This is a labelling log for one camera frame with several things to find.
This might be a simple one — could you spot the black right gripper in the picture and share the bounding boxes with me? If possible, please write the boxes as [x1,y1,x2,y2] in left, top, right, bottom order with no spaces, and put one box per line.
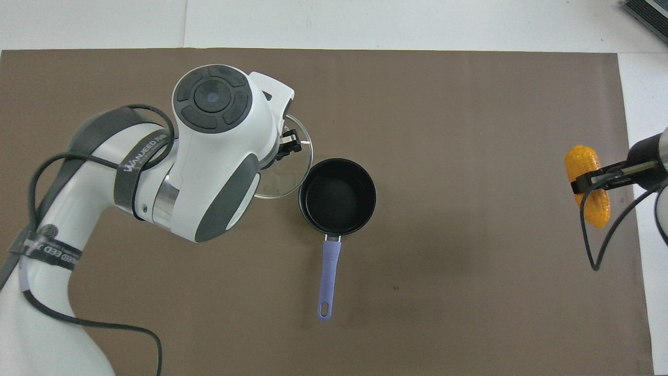
[570,133,668,195]

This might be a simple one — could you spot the yellow corn cob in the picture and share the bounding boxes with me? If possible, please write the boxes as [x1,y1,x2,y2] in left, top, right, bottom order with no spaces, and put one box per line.
[565,145,611,229]

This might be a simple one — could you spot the glass pot lid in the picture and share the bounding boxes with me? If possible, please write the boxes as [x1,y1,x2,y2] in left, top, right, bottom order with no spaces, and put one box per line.
[254,112,314,199]

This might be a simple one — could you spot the dark grey ribbed device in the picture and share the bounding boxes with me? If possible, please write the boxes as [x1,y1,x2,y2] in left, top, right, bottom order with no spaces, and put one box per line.
[621,0,668,45]

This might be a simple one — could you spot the brown table mat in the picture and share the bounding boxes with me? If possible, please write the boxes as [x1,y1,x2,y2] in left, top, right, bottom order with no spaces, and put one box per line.
[0,49,655,376]

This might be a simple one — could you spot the dark blue pot purple handle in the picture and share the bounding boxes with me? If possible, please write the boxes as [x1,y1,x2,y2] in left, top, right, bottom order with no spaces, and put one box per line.
[299,158,377,321]

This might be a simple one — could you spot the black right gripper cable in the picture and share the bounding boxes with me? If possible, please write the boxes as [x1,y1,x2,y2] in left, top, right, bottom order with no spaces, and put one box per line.
[579,178,668,271]

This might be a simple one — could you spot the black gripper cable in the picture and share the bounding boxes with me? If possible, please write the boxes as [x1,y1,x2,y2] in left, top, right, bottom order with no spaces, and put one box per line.
[29,103,175,376]
[579,178,668,271]

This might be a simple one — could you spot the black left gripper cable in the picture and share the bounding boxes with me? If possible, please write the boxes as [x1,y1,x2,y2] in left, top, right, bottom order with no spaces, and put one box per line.
[29,103,175,376]

